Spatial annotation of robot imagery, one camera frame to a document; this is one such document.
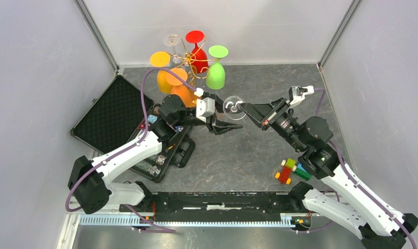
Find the red wine glass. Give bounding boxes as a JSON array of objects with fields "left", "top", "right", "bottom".
[{"left": 185, "top": 30, "right": 209, "bottom": 74}]

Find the clear wine glass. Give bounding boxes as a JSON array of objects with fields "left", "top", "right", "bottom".
[
  {"left": 163, "top": 34, "right": 183, "bottom": 67},
  {"left": 223, "top": 95, "right": 246, "bottom": 120}
]

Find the orange wine glass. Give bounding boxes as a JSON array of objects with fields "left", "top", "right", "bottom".
[{"left": 166, "top": 68, "right": 196, "bottom": 107}]

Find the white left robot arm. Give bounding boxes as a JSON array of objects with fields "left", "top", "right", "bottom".
[{"left": 65, "top": 92, "right": 242, "bottom": 214}]

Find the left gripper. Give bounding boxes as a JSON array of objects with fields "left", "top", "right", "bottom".
[{"left": 174, "top": 94, "right": 243, "bottom": 135}]

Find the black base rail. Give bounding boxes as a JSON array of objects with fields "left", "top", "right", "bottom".
[{"left": 132, "top": 191, "right": 308, "bottom": 225}]

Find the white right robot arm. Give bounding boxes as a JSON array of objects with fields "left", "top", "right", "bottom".
[{"left": 239, "top": 98, "right": 418, "bottom": 248}]

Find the red toy brick car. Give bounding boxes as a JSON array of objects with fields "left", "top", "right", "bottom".
[{"left": 275, "top": 158, "right": 296, "bottom": 185}]

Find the blue white toy block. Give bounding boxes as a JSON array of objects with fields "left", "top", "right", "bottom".
[{"left": 292, "top": 163, "right": 312, "bottom": 181}]

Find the black poker chip case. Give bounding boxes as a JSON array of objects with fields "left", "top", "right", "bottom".
[{"left": 70, "top": 75, "right": 196, "bottom": 183}]

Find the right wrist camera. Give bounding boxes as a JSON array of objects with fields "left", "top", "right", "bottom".
[{"left": 288, "top": 86, "right": 314, "bottom": 108}]

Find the yellow wine glass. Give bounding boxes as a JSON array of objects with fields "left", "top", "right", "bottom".
[{"left": 150, "top": 51, "right": 173, "bottom": 94}]

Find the green wine glass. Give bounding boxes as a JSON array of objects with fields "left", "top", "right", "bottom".
[{"left": 206, "top": 45, "right": 229, "bottom": 90}]

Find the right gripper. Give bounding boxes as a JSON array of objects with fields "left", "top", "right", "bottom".
[{"left": 240, "top": 95, "right": 307, "bottom": 152}]

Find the gold wire glass rack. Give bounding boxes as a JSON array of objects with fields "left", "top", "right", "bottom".
[{"left": 164, "top": 30, "right": 217, "bottom": 87}]

